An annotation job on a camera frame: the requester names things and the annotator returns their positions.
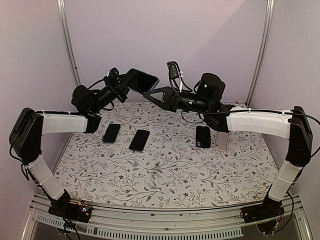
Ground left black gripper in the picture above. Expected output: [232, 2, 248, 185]
[89, 71, 138, 114]

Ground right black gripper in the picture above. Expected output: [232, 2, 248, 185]
[144, 85, 212, 114]

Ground dark teal phone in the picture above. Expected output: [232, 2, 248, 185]
[102, 123, 121, 144]

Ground black phone case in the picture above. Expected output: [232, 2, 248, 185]
[195, 126, 211, 149]

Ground white clear phone case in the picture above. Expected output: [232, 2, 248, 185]
[213, 131, 229, 152]

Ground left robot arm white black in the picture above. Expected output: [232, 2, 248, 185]
[9, 67, 136, 217]

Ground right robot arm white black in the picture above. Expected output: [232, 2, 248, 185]
[143, 73, 314, 218]

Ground floral patterned table mat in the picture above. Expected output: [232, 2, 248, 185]
[54, 102, 278, 209]

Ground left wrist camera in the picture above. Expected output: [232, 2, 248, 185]
[107, 67, 119, 78]

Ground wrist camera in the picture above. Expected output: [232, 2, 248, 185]
[107, 67, 119, 78]
[166, 61, 184, 93]

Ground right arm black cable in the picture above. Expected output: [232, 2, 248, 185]
[166, 61, 320, 226]

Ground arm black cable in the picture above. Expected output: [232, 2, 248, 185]
[87, 78, 107, 90]
[166, 61, 320, 226]

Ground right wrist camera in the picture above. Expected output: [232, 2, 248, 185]
[166, 61, 184, 93]

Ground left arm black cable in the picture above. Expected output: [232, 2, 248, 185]
[87, 78, 107, 90]

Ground left aluminium frame post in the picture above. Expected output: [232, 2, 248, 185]
[56, 0, 82, 90]

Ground aluminium frame post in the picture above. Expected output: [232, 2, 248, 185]
[245, 0, 275, 107]
[56, 0, 82, 90]

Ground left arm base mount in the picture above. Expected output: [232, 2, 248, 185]
[48, 200, 92, 223]

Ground front aluminium rail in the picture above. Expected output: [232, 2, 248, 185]
[21, 194, 313, 240]

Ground right aluminium frame post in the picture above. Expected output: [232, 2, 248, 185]
[245, 0, 275, 107]

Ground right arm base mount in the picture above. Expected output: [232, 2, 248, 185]
[240, 202, 285, 223]

